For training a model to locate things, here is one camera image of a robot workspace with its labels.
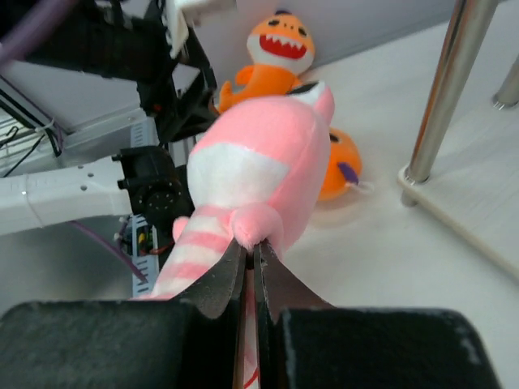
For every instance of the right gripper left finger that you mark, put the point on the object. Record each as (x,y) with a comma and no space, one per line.
(194,340)

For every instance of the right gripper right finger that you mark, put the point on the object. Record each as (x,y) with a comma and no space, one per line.
(305,342)

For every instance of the pink plush toy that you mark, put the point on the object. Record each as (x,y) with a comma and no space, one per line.
(255,175)

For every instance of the orange shark plush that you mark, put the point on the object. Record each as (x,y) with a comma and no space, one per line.
(344,168)
(281,49)

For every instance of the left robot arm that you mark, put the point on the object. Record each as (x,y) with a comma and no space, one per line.
(103,92)

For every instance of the white two-tier shelf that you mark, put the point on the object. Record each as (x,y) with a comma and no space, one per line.
(464,166)

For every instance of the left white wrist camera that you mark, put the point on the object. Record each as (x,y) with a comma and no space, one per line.
(178,15)

